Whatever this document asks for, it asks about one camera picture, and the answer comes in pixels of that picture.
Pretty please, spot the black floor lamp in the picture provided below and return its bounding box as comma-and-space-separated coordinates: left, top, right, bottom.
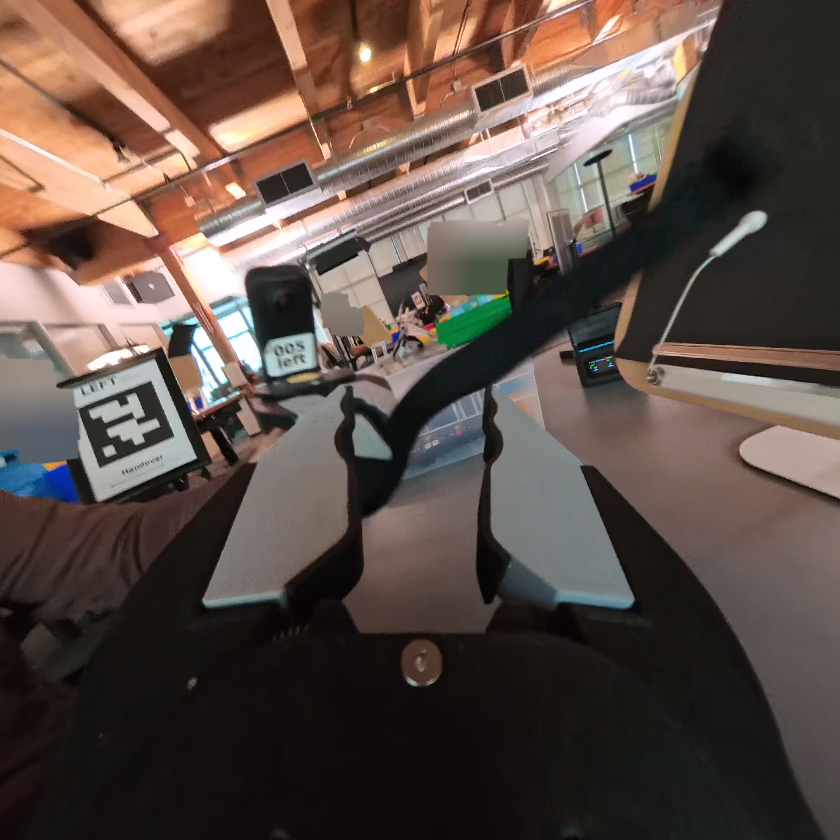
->
584, 150, 621, 240

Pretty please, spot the green plastic bin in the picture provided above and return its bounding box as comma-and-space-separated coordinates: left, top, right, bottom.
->
435, 294, 514, 350

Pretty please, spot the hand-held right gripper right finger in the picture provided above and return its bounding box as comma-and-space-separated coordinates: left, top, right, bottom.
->
476, 382, 636, 610

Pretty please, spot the silver ventilation duct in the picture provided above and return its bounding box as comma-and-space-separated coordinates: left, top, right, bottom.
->
197, 151, 559, 245
315, 62, 683, 191

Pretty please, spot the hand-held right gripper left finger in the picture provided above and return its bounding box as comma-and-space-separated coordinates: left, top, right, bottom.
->
201, 386, 365, 608

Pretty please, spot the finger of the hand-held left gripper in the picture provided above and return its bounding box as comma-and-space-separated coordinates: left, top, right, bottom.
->
354, 408, 396, 462

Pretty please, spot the black braided cable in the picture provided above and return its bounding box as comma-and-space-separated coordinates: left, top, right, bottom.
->
354, 138, 769, 519

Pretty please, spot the dark wall-mounted box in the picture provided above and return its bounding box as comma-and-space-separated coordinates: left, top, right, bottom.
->
123, 272, 175, 306

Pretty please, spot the person's left forearm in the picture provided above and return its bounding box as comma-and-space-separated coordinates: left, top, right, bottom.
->
0, 459, 258, 627

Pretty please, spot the clear plastic organiser box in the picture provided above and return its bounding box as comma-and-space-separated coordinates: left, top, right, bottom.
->
394, 371, 546, 483

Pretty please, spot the black board on white stand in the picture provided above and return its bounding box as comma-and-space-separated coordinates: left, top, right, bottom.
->
613, 0, 840, 503

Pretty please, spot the dark portable power station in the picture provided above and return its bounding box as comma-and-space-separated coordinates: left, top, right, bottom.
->
566, 303, 623, 388

